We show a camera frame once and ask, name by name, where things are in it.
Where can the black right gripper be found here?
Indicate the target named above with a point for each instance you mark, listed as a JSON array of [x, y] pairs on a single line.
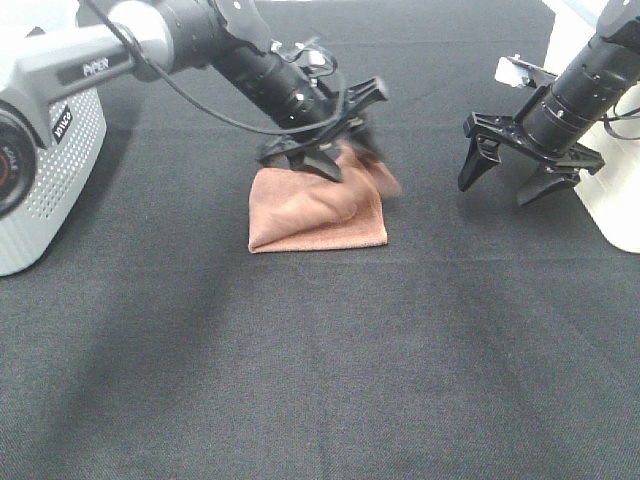
[[547, 129]]

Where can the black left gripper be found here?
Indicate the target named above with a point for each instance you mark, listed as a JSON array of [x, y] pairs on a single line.
[[308, 150]]

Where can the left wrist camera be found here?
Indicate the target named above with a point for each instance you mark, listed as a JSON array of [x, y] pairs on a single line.
[[312, 58]]

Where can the grey perforated laundry basket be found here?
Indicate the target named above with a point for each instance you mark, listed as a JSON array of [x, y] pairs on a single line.
[[79, 128]]

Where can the white storage box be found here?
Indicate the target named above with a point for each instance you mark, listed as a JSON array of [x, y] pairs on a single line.
[[611, 196]]

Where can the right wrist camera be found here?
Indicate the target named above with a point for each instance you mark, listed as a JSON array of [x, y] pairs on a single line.
[[517, 73]]

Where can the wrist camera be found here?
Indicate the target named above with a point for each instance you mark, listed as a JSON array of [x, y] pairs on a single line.
[[517, 73], [312, 58]]

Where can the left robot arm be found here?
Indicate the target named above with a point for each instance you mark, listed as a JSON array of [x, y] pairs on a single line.
[[154, 40]]

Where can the brown microfiber towel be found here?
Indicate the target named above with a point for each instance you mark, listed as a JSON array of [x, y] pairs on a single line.
[[298, 211]]

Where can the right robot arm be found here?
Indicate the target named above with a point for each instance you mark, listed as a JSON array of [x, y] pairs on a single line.
[[611, 55]]

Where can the black table cloth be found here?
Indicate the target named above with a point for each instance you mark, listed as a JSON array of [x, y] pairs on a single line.
[[484, 341]]

